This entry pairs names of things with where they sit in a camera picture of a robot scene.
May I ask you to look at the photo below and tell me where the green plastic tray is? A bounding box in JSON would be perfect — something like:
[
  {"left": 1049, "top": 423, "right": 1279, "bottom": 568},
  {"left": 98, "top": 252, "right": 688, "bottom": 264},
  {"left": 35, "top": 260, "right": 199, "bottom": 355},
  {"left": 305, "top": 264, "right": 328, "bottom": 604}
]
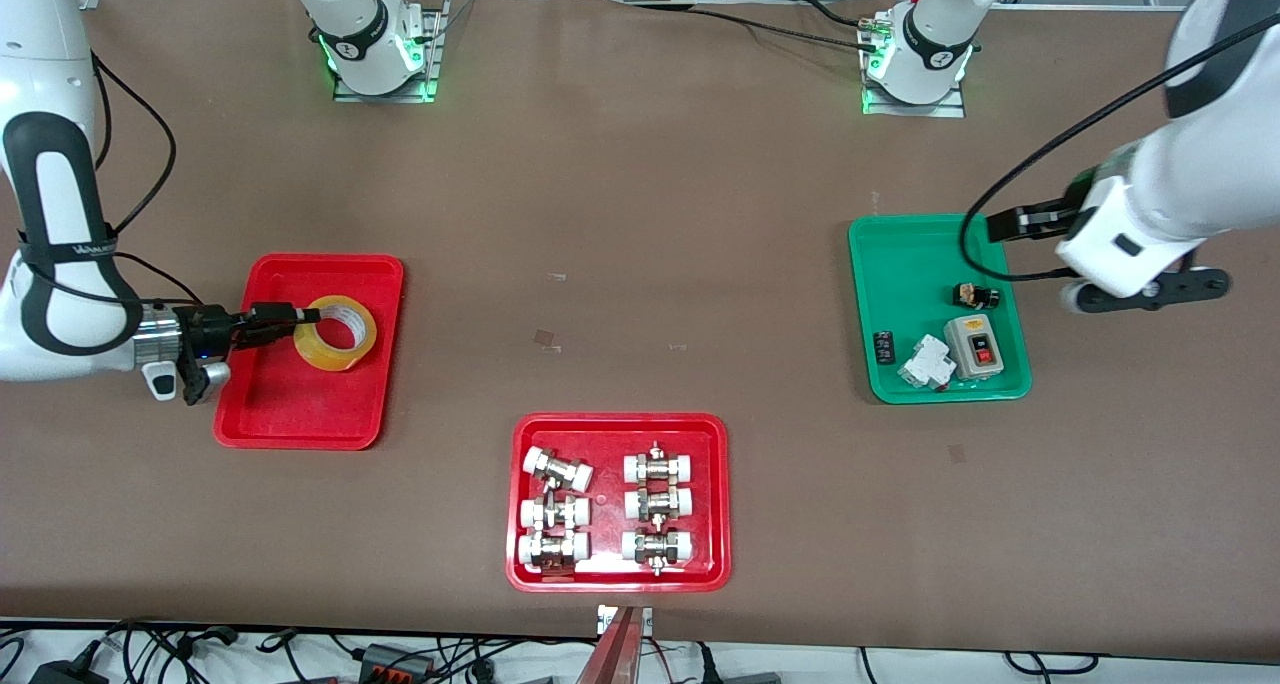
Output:
[{"left": 847, "top": 212, "right": 1034, "bottom": 405}]

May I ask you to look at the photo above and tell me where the thin black table cable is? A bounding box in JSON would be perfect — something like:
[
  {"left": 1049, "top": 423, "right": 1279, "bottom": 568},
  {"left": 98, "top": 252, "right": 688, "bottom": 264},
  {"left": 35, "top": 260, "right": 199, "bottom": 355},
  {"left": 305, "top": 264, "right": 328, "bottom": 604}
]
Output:
[{"left": 688, "top": 2, "right": 889, "bottom": 53}]

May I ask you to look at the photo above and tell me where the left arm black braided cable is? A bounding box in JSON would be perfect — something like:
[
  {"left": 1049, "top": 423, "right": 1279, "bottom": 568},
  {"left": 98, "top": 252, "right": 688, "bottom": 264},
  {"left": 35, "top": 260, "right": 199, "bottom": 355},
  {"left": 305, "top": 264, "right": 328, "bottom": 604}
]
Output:
[{"left": 959, "top": 12, "right": 1280, "bottom": 284}]

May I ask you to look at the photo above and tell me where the black power adapter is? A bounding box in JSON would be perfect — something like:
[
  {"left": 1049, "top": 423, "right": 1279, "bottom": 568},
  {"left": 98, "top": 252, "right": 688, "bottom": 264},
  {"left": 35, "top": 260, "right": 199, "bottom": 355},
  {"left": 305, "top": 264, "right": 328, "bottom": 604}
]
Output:
[{"left": 28, "top": 658, "right": 107, "bottom": 684}]

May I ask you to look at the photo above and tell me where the white circuit breaker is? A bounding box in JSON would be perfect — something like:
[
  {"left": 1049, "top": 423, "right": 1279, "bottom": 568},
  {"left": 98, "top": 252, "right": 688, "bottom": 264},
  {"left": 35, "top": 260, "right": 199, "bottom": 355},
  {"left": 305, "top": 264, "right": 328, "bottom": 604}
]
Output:
[{"left": 896, "top": 333, "right": 952, "bottom": 394}]

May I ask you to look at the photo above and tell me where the grey push-button switch box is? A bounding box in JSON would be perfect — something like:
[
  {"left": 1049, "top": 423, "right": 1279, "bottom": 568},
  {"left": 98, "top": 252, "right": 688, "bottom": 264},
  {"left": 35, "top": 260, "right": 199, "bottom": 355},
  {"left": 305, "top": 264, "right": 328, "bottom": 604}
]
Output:
[{"left": 943, "top": 315, "right": 1007, "bottom": 381}]

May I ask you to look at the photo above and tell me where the red metal bar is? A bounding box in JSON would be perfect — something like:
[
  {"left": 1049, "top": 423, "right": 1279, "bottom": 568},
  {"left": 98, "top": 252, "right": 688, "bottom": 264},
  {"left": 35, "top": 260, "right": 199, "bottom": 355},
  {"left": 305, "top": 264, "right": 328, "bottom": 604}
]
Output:
[{"left": 574, "top": 605, "right": 651, "bottom": 684}]

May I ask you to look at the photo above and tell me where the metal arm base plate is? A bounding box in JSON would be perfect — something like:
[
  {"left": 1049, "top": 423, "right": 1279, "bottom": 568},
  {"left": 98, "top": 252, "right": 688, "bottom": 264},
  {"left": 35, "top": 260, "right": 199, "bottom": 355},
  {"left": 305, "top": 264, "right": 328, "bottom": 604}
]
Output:
[
  {"left": 332, "top": 0, "right": 449, "bottom": 104},
  {"left": 860, "top": 12, "right": 968, "bottom": 119}
]

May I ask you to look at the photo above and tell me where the red plastic tray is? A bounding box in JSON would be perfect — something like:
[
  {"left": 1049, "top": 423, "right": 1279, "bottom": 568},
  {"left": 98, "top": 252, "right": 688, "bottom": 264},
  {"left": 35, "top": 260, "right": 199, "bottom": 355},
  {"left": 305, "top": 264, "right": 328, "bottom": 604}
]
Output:
[
  {"left": 213, "top": 253, "right": 406, "bottom": 452},
  {"left": 504, "top": 411, "right": 733, "bottom": 595}
]

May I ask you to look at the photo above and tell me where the black orange power strip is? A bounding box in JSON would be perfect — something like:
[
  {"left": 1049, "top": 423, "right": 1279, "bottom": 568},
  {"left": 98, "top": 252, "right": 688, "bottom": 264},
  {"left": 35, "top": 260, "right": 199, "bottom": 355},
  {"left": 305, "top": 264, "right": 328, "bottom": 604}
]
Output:
[{"left": 358, "top": 643, "right": 435, "bottom": 682}]

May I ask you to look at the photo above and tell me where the yellow clear tape roll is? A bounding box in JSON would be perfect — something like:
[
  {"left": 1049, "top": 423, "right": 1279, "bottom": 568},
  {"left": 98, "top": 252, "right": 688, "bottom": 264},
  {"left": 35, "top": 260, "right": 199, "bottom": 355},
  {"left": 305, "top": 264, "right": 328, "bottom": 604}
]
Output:
[{"left": 292, "top": 293, "right": 380, "bottom": 374}]

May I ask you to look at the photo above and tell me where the white-ended metal pipe fitting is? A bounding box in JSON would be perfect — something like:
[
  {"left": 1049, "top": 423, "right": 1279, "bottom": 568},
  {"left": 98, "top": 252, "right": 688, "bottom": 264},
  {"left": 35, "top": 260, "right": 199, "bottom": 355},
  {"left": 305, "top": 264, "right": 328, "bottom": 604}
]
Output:
[
  {"left": 622, "top": 441, "right": 697, "bottom": 486},
  {"left": 620, "top": 528, "right": 697, "bottom": 578},
  {"left": 519, "top": 494, "right": 592, "bottom": 533},
  {"left": 522, "top": 446, "right": 595, "bottom": 494},
  {"left": 622, "top": 485, "right": 695, "bottom": 524},
  {"left": 516, "top": 532, "right": 592, "bottom": 576}
]

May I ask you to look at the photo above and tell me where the small metal mounting plate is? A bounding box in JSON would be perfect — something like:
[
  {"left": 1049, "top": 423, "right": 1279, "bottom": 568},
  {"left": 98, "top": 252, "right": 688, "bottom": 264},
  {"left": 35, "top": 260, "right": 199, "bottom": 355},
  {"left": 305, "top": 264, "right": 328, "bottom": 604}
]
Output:
[{"left": 596, "top": 603, "right": 654, "bottom": 638}]

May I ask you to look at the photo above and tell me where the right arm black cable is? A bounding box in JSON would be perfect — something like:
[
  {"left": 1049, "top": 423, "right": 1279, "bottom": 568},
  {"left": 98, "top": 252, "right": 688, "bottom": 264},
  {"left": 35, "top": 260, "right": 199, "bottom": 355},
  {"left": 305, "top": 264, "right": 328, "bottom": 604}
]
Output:
[{"left": 90, "top": 52, "right": 207, "bottom": 311}]

